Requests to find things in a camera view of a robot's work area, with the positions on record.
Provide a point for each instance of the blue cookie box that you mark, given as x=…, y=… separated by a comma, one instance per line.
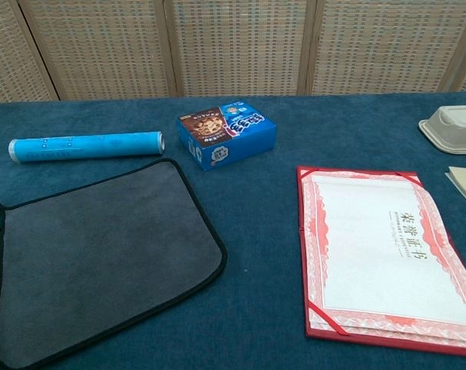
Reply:
x=233, y=131

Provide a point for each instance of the wooden rattan folding screen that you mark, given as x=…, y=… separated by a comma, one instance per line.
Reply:
x=237, y=46

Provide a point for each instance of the dark blue tablecloth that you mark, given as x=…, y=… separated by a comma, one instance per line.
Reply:
x=256, y=231

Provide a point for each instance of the white certificate red border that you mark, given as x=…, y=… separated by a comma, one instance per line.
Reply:
x=372, y=250

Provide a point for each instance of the red certificate folder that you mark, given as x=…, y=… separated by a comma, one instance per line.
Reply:
x=300, y=200

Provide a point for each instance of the blue cling film roll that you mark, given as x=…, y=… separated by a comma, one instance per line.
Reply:
x=82, y=145

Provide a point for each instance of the beige lidded food container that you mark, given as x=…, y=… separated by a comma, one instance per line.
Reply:
x=453, y=133

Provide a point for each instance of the grey and green cloth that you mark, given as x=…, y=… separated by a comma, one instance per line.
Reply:
x=102, y=250

